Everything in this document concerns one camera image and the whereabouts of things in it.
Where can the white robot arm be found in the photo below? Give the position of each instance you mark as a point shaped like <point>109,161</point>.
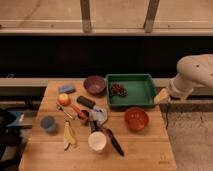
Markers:
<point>192,70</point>

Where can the yellow banana peel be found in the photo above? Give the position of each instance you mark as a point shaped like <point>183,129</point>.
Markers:
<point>69,136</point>

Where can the dark red grape bunch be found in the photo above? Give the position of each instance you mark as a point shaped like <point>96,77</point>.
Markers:
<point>117,89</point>

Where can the dark chair with blue item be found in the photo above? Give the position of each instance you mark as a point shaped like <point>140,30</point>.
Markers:
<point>10,136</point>

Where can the green plastic tray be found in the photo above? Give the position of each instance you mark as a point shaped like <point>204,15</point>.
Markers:
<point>140,90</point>

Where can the blue sponge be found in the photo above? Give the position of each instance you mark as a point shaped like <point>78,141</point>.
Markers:
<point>66,89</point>

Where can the metal window post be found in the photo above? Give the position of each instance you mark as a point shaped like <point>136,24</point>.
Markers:
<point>150,16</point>
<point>85,13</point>

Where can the black rectangular block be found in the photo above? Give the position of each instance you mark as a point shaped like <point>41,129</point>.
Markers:
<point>86,102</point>

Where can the black handled knife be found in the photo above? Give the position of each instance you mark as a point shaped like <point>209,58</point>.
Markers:
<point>113,140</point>

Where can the red yellow apple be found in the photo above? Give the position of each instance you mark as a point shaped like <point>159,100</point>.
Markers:
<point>64,99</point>

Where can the white paper cup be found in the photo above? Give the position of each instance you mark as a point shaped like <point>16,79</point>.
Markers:
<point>97,141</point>

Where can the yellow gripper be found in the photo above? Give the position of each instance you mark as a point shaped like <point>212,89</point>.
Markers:
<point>162,96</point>

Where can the orange red bowl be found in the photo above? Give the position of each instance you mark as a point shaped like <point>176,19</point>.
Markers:
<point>136,119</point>

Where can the metal fork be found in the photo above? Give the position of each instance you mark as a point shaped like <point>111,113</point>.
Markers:
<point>65,112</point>

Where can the left metal window post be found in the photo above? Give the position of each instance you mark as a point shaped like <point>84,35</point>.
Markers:
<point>85,13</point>

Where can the right metal window post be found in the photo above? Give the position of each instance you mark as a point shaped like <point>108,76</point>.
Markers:
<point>150,16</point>

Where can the blue plastic cup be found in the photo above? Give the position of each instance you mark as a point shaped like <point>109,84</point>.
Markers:
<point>48,124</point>

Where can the purple bowl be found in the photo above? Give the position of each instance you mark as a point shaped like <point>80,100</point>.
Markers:
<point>94,85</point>

